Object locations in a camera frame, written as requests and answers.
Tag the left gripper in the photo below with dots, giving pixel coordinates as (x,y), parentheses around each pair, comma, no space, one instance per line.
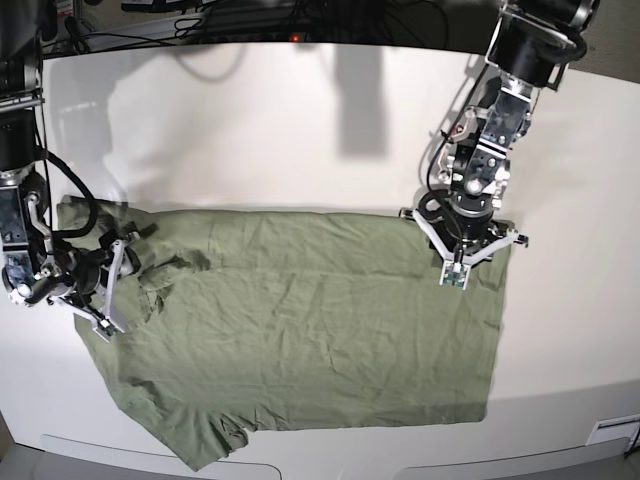
(462,217)

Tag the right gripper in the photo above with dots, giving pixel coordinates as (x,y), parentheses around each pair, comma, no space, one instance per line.
(29,283)

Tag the green T-shirt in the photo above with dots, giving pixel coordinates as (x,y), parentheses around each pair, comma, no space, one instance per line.
(283,321)

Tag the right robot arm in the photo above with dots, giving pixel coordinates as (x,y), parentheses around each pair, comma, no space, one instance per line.
(40,262)

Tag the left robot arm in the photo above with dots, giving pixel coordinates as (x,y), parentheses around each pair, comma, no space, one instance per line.
(531,47)

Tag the black power strip red light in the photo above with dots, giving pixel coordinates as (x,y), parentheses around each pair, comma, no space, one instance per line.
(210,31)

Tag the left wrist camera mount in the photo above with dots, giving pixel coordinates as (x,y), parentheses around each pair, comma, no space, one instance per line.
(459,257)

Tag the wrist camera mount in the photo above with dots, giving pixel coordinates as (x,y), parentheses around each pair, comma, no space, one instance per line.
(107,300)
(459,257)

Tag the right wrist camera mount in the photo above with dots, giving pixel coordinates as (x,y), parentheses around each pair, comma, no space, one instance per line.
(107,300)

